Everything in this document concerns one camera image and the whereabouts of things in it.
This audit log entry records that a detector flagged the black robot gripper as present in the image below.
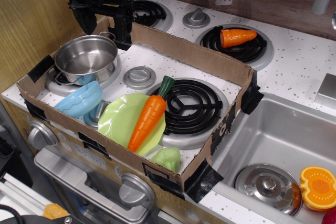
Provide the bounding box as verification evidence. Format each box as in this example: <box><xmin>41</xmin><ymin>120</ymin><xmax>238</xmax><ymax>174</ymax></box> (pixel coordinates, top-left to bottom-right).
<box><xmin>70</xmin><ymin>0</ymin><xmax>133</xmax><ymax>50</ymax></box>

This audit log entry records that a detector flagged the orange plastic toy carrot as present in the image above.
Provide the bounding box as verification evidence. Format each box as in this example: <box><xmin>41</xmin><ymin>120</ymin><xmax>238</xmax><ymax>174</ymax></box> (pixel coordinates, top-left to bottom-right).
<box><xmin>128</xmin><ymin>76</ymin><xmax>175</xmax><ymax>152</ymax></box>

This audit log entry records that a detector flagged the light green plastic plate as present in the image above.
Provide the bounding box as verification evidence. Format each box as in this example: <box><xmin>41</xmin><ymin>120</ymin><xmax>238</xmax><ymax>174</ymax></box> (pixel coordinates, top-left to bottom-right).
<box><xmin>98</xmin><ymin>93</ymin><xmax>166</xmax><ymax>156</ymax></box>

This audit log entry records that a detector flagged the orange carrot half piece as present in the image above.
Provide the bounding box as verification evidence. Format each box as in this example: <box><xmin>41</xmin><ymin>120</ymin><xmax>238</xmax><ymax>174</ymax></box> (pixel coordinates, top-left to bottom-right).
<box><xmin>220</xmin><ymin>29</ymin><xmax>257</xmax><ymax>48</ymax></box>

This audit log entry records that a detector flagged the back left black burner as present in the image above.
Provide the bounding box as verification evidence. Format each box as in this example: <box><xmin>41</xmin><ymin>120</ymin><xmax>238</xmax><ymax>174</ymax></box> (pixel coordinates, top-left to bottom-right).
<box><xmin>133</xmin><ymin>0</ymin><xmax>166</xmax><ymax>27</ymax></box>

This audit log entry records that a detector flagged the black burner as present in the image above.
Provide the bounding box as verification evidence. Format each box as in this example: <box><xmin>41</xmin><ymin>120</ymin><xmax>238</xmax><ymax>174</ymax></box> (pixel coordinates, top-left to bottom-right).
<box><xmin>133</xmin><ymin>0</ymin><xmax>166</xmax><ymax>27</ymax></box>
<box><xmin>164</xmin><ymin>79</ymin><xmax>228</xmax><ymax>135</ymax></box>
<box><xmin>198</xmin><ymin>26</ymin><xmax>267</xmax><ymax>63</ymax></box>

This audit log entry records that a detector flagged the stainless steel pot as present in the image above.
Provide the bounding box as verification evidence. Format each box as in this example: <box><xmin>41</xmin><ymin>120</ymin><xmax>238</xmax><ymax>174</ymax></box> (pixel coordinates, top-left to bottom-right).
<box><xmin>54</xmin><ymin>32</ymin><xmax>118</xmax><ymax>86</ymax></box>

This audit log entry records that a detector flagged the silver stove knob centre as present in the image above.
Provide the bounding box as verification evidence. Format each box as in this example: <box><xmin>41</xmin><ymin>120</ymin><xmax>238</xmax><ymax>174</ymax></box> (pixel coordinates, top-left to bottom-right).
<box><xmin>123</xmin><ymin>66</ymin><xmax>156</xmax><ymax>90</ymax></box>

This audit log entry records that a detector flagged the silver stove knob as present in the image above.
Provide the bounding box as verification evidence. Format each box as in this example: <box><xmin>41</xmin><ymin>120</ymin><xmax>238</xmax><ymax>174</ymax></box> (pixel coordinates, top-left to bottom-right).
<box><xmin>123</xmin><ymin>66</ymin><xmax>156</xmax><ymax>90</ymax></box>
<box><xmin>182</xmin><ymin>8</ymin><xmax>211</xmax><ymax>29</ymax></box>

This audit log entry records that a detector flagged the front left burner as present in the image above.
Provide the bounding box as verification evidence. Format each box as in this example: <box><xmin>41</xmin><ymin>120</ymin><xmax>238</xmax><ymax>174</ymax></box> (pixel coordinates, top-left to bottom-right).
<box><xmin>46</xmin><ymin>55</ymin><xmax>122</xmax><ymax>97</ymax></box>

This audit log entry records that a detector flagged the silver stove knob back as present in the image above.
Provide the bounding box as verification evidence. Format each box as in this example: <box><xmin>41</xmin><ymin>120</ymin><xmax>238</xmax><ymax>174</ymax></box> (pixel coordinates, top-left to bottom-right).
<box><xmin>182</xmin><ymin>8</ymin><xmax>211</xmax><ymax>29</ymax></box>

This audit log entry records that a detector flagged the light blue plastic bowl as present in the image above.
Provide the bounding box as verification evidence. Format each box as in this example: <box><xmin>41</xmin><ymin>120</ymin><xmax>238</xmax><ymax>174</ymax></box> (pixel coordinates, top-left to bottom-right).
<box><xmin>54</xmin><ymin>81</ymin><xmax>103</xmax><ymax>118</ymax></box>

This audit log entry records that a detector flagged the brown cardboard fence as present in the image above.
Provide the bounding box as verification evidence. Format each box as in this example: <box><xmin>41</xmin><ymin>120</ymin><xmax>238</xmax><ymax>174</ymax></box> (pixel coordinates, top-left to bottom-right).
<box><xmin>16</xmin><ymin>24</ymin><xmax>261</xmax><ymax>202</ymax></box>

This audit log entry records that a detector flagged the front right black burner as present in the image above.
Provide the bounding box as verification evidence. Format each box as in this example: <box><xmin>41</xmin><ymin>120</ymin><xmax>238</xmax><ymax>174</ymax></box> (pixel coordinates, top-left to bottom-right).
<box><xmin>164</xmin><ymin>79</ymin><xmax>228</xmax><ymax>135</ymax></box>

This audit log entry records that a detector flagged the silver oven knob left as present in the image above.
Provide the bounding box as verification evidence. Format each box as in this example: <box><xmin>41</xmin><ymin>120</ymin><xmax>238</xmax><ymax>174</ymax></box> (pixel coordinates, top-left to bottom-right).
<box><xmin>28</xmin><ymin>120</ymin><xmax>59</xmax><ymax>150</ymax></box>

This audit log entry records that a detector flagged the silver oven knob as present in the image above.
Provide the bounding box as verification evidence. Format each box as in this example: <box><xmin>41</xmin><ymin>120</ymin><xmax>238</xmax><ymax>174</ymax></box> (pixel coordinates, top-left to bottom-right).
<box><xmin>28</xmin><ymin>120</ymin><xmax>59</xmax><ymax>150</ymax></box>
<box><xmin>119</xmin><ymin>173</ymin><xmax>155</xmax><ymax>208</ymax></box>

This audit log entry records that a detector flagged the back right black burner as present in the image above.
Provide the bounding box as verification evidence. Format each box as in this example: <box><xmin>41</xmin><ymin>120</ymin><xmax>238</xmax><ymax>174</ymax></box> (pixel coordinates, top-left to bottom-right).
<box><xmin>198</xmin><ymin>26</ymin><xmax>267</xmax><ymax>63</ymax></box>

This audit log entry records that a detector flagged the green toy broccoli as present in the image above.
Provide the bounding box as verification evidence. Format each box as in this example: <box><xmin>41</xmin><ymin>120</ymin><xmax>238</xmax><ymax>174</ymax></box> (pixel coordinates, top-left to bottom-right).
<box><xmin>151</xmin><ymin>147</ymin><xmax>181</xmax><ymax>172</ymax></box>

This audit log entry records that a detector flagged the silver oven knob right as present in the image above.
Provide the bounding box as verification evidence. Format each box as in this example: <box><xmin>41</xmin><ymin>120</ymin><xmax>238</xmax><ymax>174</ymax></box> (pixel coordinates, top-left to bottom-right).
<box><xmin>119</xmin><ymin>173</ymin><xmax>155</xmax><ymax>208</ymax></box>

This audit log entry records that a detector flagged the grey metal sink basin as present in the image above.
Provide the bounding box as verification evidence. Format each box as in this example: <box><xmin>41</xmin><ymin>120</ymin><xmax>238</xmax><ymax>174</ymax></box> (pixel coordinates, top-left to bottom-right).
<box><xmin>212</xmin><ymin>94</ymin><xmax>335</xmax><ymax>223</ymax></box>

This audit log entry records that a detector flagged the steel pot lid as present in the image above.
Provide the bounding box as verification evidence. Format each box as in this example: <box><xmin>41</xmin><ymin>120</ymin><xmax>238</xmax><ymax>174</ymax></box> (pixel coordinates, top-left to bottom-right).
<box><xmin>233</xmin><ymin>163</ymin><xmax>302</xmax><ymax>216</ymax></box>

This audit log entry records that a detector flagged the orange toy pumpkin half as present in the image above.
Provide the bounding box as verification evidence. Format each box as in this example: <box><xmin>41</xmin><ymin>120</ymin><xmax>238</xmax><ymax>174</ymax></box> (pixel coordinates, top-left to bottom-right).
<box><xmin>300</xmin><ymin>166</ymin><xmax>335</xmax><ymax>211</ymax></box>

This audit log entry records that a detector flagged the red toy fruit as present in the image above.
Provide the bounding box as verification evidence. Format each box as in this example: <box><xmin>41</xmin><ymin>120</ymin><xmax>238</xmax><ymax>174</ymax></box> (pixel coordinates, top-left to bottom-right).
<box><xmin>321</xmin><ymin>208</ymin><xmax>336</xmax><ymax>224</ymax></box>

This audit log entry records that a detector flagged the silver oven door handle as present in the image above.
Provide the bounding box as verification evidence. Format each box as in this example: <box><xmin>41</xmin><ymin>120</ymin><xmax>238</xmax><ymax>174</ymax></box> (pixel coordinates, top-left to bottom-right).
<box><xmin>34</xmin><ymin>148</ymin><xmax>150</xmax><ymax>223</ymax></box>

